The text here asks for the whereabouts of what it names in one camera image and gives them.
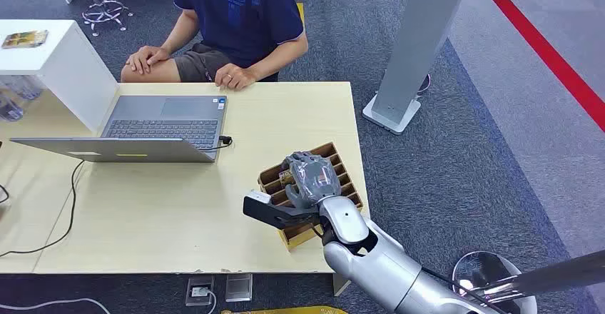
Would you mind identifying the yellow object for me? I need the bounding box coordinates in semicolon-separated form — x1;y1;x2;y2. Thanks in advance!
220;305;348;314

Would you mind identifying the dark metal bar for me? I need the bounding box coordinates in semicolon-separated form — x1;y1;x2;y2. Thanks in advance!
465;249;605;304

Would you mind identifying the person's left hand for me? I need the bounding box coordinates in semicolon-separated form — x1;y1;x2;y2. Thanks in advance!
214;64;258;91

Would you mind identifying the clear plastic bottle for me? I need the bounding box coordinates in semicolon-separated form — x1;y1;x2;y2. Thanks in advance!
0;89;26;123
8;75;44;101

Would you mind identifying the grey open laptop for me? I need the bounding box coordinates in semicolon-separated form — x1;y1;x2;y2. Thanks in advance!
9;95;229;164

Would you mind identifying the white floor cable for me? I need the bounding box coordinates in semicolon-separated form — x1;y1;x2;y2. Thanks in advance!
0;297;112;314

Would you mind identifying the printed card on shelf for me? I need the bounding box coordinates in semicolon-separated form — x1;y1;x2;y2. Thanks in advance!
1;30;49;49

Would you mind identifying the white desk shelf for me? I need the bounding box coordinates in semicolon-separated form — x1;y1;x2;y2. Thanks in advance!
0;19;120;134

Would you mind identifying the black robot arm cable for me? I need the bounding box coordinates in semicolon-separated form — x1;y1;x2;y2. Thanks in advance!
420;266;503;314

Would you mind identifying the wooden slotted card holder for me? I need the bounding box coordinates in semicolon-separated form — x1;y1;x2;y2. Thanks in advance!
257;142;364;251

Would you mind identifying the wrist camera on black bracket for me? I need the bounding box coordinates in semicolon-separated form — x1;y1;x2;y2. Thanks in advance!
243;189;322;230

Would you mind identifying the person's right hand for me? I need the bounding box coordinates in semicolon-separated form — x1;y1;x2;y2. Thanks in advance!
126;45;171;76

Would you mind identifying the black laptop power cable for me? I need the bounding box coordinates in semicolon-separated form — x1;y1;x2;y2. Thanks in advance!
0;135;233;259

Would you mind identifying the stool with chrome base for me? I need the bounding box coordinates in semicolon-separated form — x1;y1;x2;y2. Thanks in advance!
51;0;134;37

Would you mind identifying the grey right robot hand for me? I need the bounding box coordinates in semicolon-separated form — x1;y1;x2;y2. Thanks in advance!
282;151;342;210

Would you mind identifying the person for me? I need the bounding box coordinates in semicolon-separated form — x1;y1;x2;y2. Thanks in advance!
120;0;309;91

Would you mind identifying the grey floor socket plate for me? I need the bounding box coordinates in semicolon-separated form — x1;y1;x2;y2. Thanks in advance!
225;273;253;303

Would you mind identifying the grey metal stand pillar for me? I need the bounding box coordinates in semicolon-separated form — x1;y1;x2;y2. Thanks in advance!
362;0;474;136

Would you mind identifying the floor socket box with plug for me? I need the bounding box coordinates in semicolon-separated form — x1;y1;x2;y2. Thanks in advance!
185;275;218;314

